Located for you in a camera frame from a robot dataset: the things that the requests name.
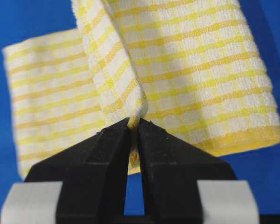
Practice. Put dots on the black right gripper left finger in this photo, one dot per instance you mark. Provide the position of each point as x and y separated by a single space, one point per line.
94 176

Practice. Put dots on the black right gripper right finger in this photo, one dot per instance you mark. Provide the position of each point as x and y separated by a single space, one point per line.
170 168

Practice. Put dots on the yellow white checked towel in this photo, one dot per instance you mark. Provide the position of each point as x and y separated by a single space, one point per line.
191 67

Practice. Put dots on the blue table cloth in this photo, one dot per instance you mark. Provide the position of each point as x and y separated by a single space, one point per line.
22 19

